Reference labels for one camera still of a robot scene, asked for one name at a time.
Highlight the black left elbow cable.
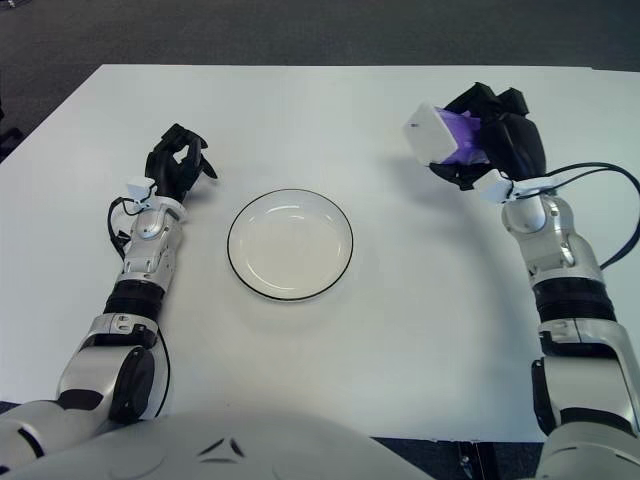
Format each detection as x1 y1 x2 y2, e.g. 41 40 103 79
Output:
148 329 172 414

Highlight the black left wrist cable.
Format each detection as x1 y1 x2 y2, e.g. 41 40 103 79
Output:
107 196 144 259

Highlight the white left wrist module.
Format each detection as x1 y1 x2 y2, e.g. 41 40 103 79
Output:
126 175 157 207

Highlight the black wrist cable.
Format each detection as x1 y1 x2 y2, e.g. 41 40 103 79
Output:
509 160 640 271
107 196 144 259

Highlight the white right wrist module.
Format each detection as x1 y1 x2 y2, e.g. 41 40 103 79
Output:
474 168 516 205

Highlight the white plate with black rim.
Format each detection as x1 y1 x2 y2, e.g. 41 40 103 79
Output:
226 188 355 302

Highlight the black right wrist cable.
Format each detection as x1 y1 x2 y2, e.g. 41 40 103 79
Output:
509 160 640 271

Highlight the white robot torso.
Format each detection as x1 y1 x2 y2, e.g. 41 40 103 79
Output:
0 407 501 480

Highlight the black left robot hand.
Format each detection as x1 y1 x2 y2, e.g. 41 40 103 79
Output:
145 123 219 201

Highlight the purple tissue paper pack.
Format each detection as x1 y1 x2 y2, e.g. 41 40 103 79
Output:
403 102 491 166

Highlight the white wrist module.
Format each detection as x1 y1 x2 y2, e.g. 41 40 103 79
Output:
474 168 516 205
126 175 157 207

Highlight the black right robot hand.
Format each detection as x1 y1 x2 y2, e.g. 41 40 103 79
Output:
429 82 549 192

